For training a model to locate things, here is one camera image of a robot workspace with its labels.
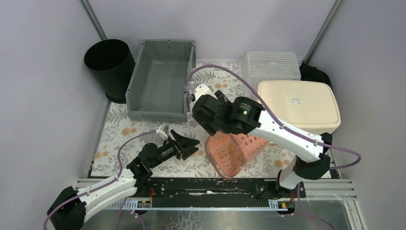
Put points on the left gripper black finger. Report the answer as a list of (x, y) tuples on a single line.
[(182, 142), (187, 152)]

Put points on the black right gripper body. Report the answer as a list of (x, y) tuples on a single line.
[(210, 127)]

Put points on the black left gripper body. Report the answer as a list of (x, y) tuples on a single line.
[(177, 148)]

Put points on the pink perforated plastic basket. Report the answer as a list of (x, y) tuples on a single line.
[(230, 153)]

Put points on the grey plastic storage bin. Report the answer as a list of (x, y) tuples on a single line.
[(156, 89)]

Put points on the white perforated plastic basket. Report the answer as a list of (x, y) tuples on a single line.
[(258, 66)]

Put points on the cream plastic laundry basket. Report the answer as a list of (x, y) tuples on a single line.
[(310, 106)]

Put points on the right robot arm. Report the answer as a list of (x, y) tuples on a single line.
[(245, 116)]

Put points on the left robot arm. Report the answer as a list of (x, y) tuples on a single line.
[(73, 207)]

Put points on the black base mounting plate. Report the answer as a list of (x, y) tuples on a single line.
[(214, 192)]

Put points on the black crumpled cloth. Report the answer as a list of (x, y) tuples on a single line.
[(309, 73)]

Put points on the black cylindrical bin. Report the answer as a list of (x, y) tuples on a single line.
[(111, 63)]

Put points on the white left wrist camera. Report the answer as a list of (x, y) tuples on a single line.
[(163, 131)]

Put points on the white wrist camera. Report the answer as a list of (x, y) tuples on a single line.
[(163, 131), (200, 91)]

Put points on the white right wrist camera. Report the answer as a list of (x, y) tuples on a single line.
[(200, 91)]

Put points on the aluminium frame rail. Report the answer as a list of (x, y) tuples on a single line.
[(320, 190)]

